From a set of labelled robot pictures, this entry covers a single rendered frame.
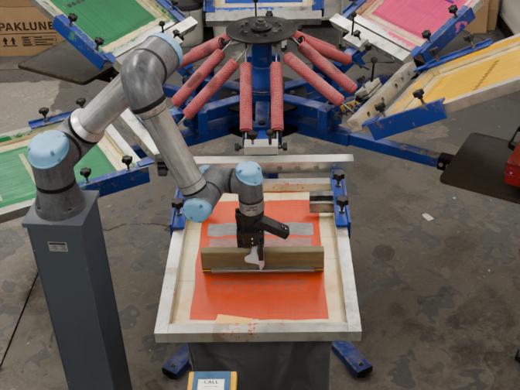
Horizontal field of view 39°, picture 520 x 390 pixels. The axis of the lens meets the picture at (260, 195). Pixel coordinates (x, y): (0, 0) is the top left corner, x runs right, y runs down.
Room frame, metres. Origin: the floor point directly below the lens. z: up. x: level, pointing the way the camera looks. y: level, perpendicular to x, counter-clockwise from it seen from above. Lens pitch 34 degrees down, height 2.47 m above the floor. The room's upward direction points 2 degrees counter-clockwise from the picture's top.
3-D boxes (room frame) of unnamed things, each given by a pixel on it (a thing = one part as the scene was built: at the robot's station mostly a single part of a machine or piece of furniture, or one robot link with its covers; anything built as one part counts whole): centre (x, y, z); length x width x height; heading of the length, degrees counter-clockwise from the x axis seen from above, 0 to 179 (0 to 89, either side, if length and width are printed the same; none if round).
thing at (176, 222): (2.12, 0.28, 0.97); 0.30 x 0.05 x 0.07; 178
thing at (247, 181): (1.78, 0.03, 1.30); 0.09 x 0.08 x 0.11; 71
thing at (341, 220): (2.10, -0.28, 0.97); 0.30 x 0.05 x 0.07; 178
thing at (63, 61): (3.28, 0.54, 0.91); 1.34 x 0.40 x 0.08; 58
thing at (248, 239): (1.78, 0.03, 1.14); 0.09 x 0.08 x 0.12; 88
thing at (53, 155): (1.84, 0.60, 1.37); 0.13 x 0.12 x 0.14; 161
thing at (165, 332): (1.87, 0.01, 0.97); 0.79 x 0.58 x 0.04; 178
